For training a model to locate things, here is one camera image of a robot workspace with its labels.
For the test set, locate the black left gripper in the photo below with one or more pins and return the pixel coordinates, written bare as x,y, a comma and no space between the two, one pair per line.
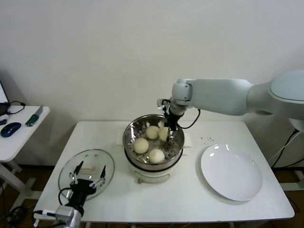
80,188

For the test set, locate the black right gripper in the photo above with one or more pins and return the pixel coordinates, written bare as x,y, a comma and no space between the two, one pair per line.
172,121

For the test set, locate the white steamed baozi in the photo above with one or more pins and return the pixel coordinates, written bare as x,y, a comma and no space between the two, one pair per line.
152,132
141,145
163,135
156,156

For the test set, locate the round glass pot lid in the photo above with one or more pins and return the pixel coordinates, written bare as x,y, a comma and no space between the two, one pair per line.
105,164

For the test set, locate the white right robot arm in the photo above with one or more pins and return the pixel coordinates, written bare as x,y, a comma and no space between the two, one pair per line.
221,95

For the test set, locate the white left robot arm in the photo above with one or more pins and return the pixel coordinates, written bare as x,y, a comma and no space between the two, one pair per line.
77,217

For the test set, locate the perforated steel steamer basket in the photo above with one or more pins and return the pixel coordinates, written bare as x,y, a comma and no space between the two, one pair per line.
177,145

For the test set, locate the large white plate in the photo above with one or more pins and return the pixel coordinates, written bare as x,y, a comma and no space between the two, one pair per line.
225,171

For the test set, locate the white side table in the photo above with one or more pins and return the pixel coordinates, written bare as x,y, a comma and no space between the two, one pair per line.
23,140

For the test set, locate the blue computer mouse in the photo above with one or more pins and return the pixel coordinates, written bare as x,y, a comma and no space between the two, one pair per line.
10,129

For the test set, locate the small black desk item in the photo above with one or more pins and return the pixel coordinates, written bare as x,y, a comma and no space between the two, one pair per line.
2,122

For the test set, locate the dark laptop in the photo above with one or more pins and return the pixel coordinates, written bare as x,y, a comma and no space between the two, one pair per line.
2,108

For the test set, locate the white furniture foot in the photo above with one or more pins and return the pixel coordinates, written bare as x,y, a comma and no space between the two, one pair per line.
292,184

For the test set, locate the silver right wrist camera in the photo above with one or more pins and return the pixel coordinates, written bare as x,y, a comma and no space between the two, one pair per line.
161,103

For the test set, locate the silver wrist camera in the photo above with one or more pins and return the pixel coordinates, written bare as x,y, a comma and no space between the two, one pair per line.
161,103
64,212

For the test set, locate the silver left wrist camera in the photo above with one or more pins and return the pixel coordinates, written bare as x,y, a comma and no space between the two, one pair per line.
64,212

